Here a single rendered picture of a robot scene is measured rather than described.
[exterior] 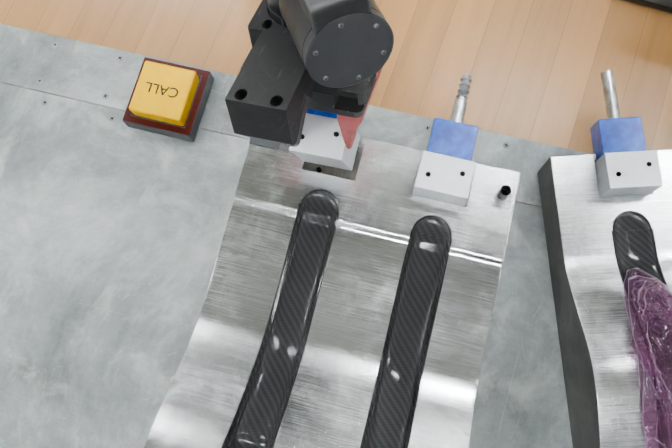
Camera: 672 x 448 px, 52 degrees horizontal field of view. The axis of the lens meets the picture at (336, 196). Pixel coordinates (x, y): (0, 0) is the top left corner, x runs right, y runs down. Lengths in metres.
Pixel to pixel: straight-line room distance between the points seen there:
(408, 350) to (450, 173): 0.17
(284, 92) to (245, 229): 0.23
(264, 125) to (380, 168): 0.22
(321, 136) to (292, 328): 0.18
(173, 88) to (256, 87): 0.32
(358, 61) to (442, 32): 0.40
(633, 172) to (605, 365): 0.19
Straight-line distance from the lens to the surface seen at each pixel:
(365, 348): 0.63
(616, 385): 0.66
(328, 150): 0.60
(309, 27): 0.41
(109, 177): 0.80
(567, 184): 0.72
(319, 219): 0.65
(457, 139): 0.66
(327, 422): 0.61
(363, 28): 0.42
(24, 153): 0.85
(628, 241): 0.73
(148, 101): 0.78
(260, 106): 0.45
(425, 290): 0.64
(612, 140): 0.73
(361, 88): 0.52
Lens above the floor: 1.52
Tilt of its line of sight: 75 degrees down
